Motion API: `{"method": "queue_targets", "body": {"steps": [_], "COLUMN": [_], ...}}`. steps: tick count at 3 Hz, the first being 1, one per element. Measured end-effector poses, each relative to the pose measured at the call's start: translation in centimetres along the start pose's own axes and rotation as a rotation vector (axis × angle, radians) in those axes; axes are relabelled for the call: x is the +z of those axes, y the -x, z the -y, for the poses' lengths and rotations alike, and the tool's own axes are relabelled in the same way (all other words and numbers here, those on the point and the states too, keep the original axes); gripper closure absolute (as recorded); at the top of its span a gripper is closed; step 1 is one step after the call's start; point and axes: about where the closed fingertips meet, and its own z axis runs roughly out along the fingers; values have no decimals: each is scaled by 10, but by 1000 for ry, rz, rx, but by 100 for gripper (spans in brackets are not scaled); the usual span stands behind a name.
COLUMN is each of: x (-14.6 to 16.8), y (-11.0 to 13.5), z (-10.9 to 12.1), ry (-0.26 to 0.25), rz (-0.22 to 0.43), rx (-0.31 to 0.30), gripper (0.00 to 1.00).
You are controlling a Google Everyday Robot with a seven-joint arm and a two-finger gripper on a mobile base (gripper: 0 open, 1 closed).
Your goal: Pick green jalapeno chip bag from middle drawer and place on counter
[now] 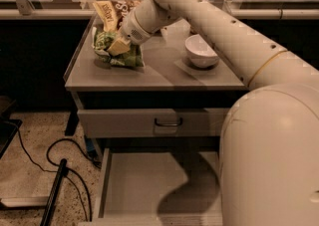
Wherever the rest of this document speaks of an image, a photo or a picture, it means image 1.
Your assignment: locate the open middle drawer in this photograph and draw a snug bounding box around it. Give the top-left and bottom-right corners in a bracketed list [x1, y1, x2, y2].
[78, 149, 223, 226]

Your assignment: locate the brown sea salt chip bag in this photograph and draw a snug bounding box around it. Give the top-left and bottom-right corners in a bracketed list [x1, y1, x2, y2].
[93, 0, 140, 32]

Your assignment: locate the black drawer handle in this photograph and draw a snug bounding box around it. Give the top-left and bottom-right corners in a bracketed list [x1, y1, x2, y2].
[154, 117, 183, 127]

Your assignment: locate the black bar on floor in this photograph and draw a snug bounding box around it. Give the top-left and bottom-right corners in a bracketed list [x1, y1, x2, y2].
[40, 159, 67, 226]

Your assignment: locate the white ceramic bowl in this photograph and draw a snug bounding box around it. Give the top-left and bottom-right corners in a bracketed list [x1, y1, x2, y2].
[184, 34, 219, 68]

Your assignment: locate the grey drawer cabinet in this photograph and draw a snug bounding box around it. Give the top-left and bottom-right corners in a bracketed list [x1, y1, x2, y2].
[63, 0, 253, 226]

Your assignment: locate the black object left edge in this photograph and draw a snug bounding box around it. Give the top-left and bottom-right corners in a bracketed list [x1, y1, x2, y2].
[0, 96, 22, 158]

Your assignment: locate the closed top drawer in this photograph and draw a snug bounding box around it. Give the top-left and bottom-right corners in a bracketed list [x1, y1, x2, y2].
[78, 109, 228, 138]

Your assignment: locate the green jalapeno chip bag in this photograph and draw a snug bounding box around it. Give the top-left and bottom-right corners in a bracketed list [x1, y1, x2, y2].
[92, 27, 145, 68]

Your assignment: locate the black cable left floor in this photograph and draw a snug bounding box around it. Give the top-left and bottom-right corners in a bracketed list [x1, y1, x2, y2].
[3, 119, 102, 222]

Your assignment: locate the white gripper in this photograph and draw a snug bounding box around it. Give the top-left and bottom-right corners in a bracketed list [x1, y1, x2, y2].
[107, 9, 155, 56]

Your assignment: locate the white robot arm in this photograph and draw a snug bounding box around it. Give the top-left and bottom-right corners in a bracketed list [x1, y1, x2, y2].
[120, 0, 319, 226]

